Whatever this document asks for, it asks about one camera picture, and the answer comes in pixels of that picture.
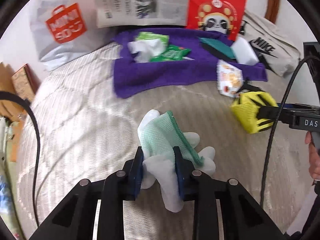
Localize yellow mesh pouch black straps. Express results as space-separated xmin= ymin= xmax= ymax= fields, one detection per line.
xmin=230 ymin=84 xmax=279 ymax=134

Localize mint green white cloth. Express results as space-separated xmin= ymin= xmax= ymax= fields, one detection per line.
xmin=137 ymin=109 xmax=216 ymax=213

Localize green snack packet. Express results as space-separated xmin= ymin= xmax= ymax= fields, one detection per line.
xmin=150 ymin=44 xmax=191 ymax=62

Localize person's right hand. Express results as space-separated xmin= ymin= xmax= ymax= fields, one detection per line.
xmin=305 ymin=132 xmax=320 ymax=181

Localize white Nike bag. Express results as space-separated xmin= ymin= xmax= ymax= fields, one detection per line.
xmin=239 ymin=10 xmax=300 ymax=76

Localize striped bed cover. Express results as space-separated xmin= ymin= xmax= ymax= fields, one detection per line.
xmin=15 ymin=43 xmax=312 ymax=239

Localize orange fruit print packet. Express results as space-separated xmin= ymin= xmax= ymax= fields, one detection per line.
xmin=216 ymin=60 xmax=244 ymax=98

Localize white sponge block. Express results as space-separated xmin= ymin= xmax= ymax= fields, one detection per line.
xmin=231 ymin=37 xmax=259 ymax=66

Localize teal scrubbing pad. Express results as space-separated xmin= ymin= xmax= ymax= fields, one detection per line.
xmin=199 ymin=37 xmax=236 ymax=61

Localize purple towel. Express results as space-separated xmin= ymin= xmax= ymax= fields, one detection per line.
xmin=113 ymin=28 xmax=268 ymax=99

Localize red panda paper bag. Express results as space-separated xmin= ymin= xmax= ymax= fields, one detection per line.
xmin=186 ymin=0 xmax=247 ymax=41

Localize white tissue cloth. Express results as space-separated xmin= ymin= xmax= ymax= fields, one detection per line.
xmin=127 ymin=38 xmax=167 ymax=63

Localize brown patterned box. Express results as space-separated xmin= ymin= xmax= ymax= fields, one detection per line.
xmin=11 ymin=64 xmax=40 ymax=102

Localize green tissue pack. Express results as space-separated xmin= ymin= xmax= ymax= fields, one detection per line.
xmin=135 ymin=31 xmax=169 ymax=47

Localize white Miniso shopping bag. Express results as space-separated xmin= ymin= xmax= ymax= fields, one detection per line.
xmin=30 ymin=0 xmax=116 ymax=72

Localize newspaper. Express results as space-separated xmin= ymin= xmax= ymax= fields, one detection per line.
xmin=94 ymin=0 xmax=189 ymax=28

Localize black cable right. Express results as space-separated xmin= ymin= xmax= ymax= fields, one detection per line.
xmin=260 ymin=55 xmax=320 ymax=208

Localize black cable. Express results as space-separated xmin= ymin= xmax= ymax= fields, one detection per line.
xmin=260 ymin=55 xmax=320 ymax=208
xmin=0 ymin=90 xmax=41 ymax=228

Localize black cable left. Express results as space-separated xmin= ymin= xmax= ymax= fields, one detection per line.
xmin=0 ymin=90 xmax=41 ymax=228

